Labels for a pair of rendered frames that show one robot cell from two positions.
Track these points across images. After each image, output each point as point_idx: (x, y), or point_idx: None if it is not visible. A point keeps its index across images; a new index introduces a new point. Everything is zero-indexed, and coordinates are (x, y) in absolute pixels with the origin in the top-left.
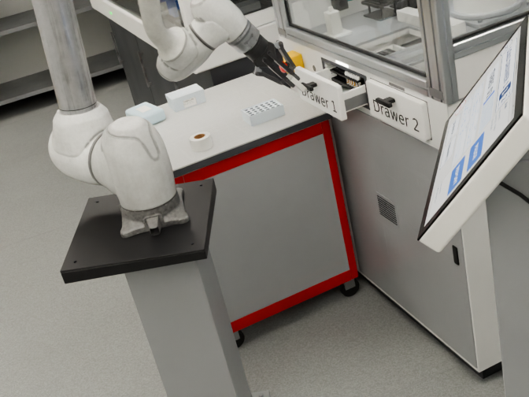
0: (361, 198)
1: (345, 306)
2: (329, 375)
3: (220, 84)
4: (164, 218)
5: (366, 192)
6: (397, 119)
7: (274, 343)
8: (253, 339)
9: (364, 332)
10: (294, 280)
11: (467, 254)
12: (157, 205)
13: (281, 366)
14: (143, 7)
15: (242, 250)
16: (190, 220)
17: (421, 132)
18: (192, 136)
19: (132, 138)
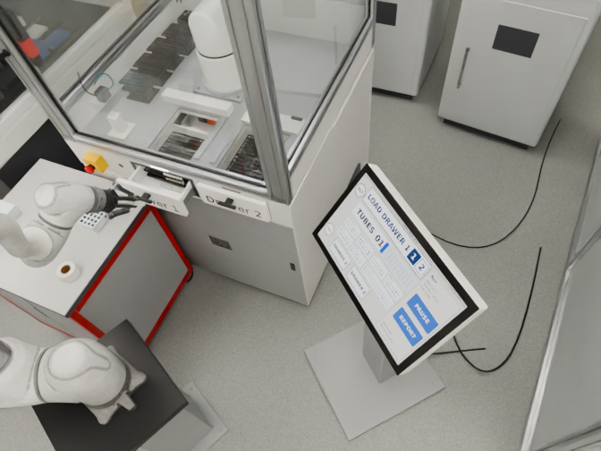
0: (190, 234)
1: (192, 290)
2: (220, 347)
3: (16, 185)
4: (129, 389)
5: (195, 233)
6: (236, 208)
7: (166, 341)
8: (149, 346)
9: (218, 304)
10: (163, 301)
11: (301, 265)
12: (121, 387)
13: (184, 357)
14: (12, 249)
15: (129, 313)
16: (147, 375)
17: (264, 218)
18: (58, 271)
19: (86, 370)
